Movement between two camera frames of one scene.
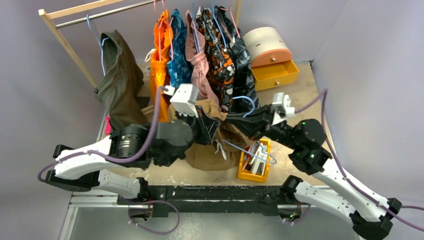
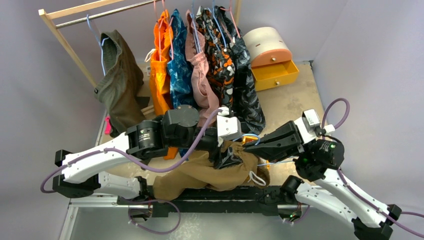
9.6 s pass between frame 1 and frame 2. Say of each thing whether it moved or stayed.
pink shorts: stayed
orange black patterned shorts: stayed
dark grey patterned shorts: stayed
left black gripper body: moved
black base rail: stayed
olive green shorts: stayed
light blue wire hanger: moved
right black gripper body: moved
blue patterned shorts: stayed
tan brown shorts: moved
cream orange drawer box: stayed
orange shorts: stayed
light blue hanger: stayed
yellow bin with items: moved
